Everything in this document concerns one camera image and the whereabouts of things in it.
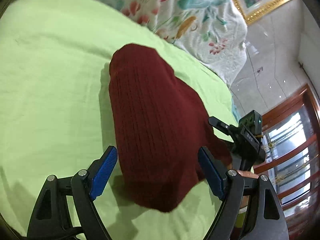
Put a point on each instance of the maroon hooded knit sweater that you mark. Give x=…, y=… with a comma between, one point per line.
x=155, y=130

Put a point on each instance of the person's right hand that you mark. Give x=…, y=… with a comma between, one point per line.
x=247, y=174

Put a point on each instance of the light blue floral sheet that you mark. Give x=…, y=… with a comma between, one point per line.
x=235, y=110

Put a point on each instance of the wall socket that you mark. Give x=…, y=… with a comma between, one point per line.
x=260, y=70

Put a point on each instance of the light green bedsheet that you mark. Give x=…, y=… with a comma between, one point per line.
x=50, y=80

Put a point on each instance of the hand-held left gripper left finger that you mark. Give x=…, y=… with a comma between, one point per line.
x=105, y=171

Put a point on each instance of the white floral quilt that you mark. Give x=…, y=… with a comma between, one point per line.
x=195, y=17

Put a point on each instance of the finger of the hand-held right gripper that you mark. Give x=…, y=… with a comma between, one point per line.
x=221, y=126

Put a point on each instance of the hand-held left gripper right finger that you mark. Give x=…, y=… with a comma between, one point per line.
x=210, y=172

